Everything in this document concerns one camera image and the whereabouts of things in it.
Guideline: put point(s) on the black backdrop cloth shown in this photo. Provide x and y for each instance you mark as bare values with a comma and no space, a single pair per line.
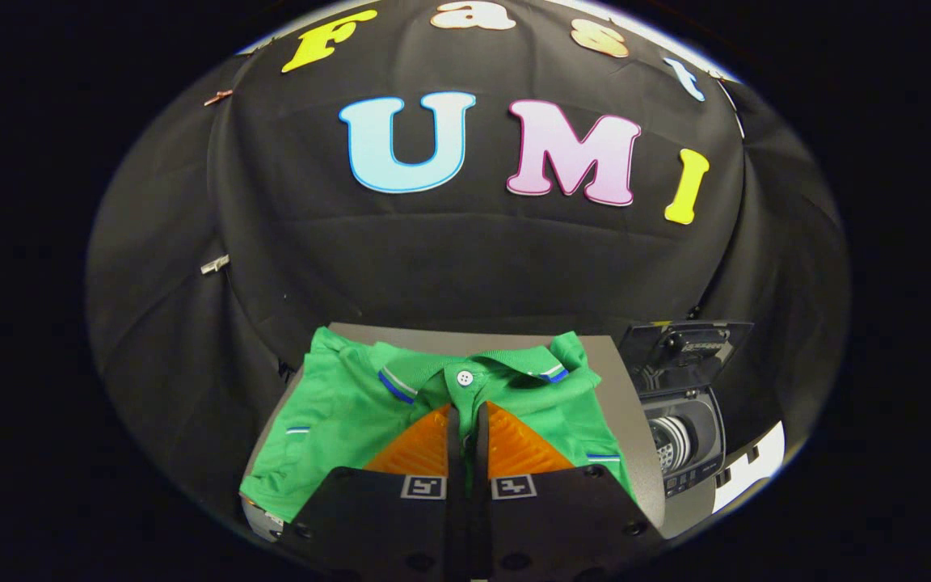
449,259

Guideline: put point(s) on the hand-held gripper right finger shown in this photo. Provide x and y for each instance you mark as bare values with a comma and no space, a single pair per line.
478,453

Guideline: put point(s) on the dark washing machine lid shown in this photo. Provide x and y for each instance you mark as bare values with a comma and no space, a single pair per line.
692,347

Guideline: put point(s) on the red clip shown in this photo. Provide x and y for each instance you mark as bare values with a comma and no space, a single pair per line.
218,97

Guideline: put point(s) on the silver clip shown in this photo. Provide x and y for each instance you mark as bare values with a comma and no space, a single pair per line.
214,264

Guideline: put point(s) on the green polo shirt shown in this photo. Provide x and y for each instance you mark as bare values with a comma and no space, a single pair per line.
328,420

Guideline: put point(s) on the grey washing machine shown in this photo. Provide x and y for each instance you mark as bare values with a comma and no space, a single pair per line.
696,444

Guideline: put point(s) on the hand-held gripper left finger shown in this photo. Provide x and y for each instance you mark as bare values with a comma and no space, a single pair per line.
453,453

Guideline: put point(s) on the grey table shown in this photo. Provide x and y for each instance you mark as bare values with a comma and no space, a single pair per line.
623,404

